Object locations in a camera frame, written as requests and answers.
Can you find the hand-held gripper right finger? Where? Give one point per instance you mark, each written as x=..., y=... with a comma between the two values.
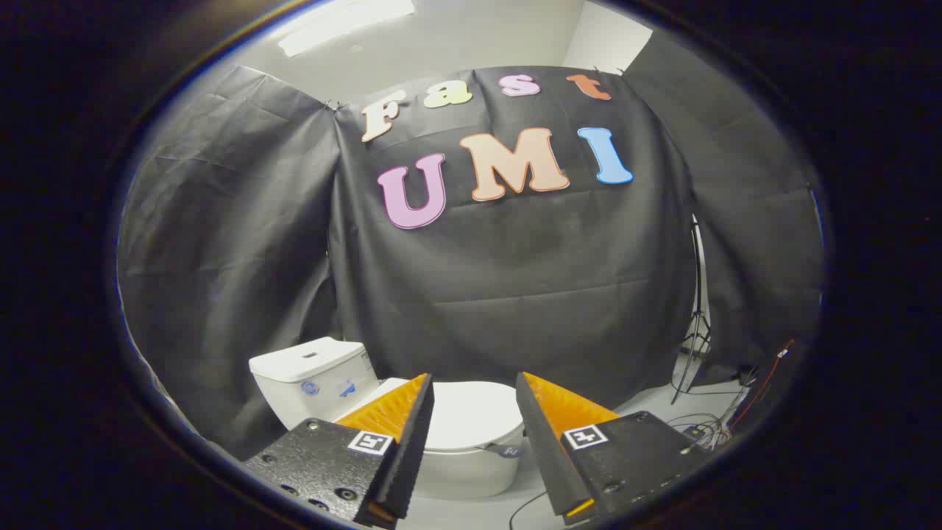
x=541, y=449

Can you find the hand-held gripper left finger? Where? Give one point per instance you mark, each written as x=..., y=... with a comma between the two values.
x=412, y=449

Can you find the black backdrop cloth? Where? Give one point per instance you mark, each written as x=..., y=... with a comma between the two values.
x=515, y=280
x=228, y=258
x=751, y=243

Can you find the black tripod stand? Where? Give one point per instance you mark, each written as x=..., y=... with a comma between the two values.
x=698, y=294

